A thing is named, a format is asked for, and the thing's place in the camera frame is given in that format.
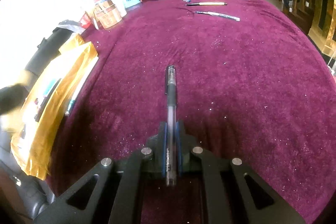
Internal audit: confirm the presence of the yellow and black pen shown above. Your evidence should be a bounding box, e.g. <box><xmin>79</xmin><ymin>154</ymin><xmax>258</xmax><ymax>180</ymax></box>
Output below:
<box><xmin>186</xmin><ymin>2</ymin><xmax>228</xmax><ymax>7</ymax></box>

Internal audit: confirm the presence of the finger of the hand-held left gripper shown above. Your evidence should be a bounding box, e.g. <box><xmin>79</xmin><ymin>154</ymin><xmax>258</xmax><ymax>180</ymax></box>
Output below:
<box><xmin>0</xmin><ymin>85</ymin><xmax>28</xmax><ymax>115</ymax></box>

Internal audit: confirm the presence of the short clear jar red lid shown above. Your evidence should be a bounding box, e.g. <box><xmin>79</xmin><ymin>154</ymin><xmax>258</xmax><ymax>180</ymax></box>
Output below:
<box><xmin>94</xmin><ymin>0</ymin><xmax>123</xmax><ymax>30</ymax></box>

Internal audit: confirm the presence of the clear gel pen black cap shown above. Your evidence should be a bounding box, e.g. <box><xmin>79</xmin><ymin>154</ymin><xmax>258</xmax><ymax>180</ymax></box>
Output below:
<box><xmin>165</xmin><ymin>65</ymin><xmax>178</xmax><ymax>186</ymax></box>

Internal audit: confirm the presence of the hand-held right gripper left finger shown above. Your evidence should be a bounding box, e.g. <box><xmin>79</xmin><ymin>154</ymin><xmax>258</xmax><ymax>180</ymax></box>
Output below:
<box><xmin>34</xmin><ymin>122</ymin><xmax>168</xmax><ymax>224</ymax></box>

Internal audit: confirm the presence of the red and white packet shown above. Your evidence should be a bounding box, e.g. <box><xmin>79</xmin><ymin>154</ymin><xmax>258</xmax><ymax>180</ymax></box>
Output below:
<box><xmin>80</xmin><ymin>11</ymin><xmax>100</xmax><ymax>30</ymax></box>

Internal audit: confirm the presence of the blue gel pen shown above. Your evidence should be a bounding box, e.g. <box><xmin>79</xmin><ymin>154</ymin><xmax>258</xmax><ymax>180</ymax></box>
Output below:
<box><xmin>65</xmin><ymin>97</ymin><xmax>77</xmax><ymax>117</ymax></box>

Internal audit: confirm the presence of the white box with yellow edges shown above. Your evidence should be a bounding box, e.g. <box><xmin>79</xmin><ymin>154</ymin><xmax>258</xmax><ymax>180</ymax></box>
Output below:
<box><xmin>10</xmin><ymin>42</ymin><xmax>100</xmax><ymax>180</ymax></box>

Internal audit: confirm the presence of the black chair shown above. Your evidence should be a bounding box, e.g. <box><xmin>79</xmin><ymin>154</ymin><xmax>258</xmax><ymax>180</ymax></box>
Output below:
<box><xmin>26</xmin><ymin>21</ymin><xmax>80</xmax><ymax>75</ymax></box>

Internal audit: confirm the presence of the silver wrapped pen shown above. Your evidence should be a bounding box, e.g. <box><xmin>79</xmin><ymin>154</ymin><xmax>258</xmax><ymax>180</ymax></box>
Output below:
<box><xmin>194</xmin><ymin>10</ymin><xmax>240</xmax><ymax>22</ymax></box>

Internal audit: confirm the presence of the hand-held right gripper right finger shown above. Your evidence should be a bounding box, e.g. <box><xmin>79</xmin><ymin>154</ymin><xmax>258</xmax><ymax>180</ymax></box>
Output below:
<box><xmin>176</xmin><ymin>121</ymin><xmax>306</xmax><ymax>224</ymax></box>

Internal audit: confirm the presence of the black leather seat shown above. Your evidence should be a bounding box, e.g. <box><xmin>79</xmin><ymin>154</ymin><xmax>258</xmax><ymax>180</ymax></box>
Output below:
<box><xmin>0</xmin><ymin>132</ymin><xmax>57</xmax><ymax>219</ymax></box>

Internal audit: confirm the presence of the purple velvet tablecloth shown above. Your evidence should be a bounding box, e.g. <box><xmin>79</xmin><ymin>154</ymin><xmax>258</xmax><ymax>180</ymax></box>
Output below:
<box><xmin>49</xmin><ymin>0</ymin><xmax>336</xmax><ymax>224</ymax></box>

